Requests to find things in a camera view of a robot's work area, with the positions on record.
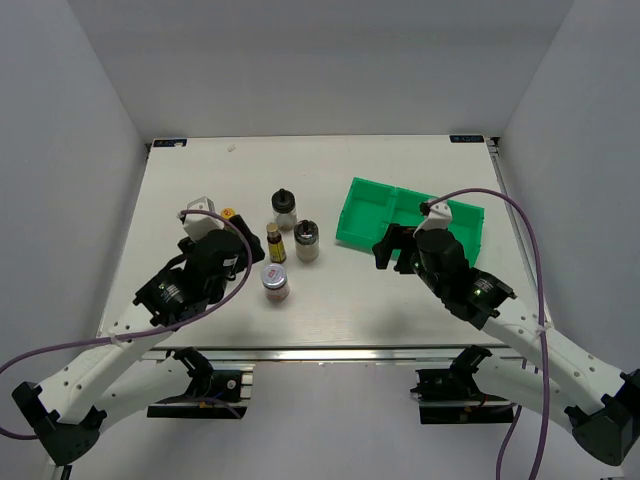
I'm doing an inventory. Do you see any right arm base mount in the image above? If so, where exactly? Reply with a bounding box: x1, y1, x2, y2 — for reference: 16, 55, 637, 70
410, 346, 514, 425

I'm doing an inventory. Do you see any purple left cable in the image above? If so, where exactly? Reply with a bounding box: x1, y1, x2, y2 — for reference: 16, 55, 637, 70
0, 209, 254, 441

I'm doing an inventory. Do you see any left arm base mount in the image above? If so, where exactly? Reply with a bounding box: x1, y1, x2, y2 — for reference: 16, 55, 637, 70
146, 347, 253, 420

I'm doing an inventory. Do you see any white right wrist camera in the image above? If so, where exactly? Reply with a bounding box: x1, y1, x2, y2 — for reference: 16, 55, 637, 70
414, 200, 453, 235

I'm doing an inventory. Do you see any green three-compartment bin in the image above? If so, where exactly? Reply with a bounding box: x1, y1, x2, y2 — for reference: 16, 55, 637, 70
335, 177, 484, 265

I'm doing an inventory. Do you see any small brown yellow-label bottle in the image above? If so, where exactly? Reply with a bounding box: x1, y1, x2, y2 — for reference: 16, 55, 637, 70
266, 222, 287, 264

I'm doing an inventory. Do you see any blue right corner label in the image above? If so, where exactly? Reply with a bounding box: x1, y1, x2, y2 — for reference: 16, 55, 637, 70
449, 134, 485, 144

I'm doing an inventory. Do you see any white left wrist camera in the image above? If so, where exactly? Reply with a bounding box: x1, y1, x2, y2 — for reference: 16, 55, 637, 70
178, 196, 221, 242

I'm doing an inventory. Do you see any yellow-cap brown sauce bottle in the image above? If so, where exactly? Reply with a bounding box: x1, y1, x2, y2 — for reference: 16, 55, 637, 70
220, 207, 236, 220

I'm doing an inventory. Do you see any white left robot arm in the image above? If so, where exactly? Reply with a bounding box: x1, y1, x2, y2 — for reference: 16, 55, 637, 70
12, 210, 265, 467

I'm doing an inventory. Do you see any blue left corner label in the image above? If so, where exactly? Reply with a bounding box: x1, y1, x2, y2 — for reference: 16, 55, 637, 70
152, 139, 187, 148

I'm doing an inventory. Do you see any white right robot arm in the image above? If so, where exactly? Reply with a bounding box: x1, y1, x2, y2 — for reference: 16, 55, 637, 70
372, 223, 639, 466

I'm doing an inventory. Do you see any glass shaker black knob lid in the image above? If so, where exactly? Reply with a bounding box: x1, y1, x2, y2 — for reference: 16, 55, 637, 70
271, 188, 297, 231

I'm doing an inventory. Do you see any blue corner label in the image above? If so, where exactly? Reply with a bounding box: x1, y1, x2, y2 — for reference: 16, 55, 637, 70
449, 134, 485, 144
152, 139, 187, 148

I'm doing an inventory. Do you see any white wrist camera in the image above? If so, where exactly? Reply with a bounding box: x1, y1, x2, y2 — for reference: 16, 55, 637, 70
178, 196, 221, 242
414, 200, 453, 235

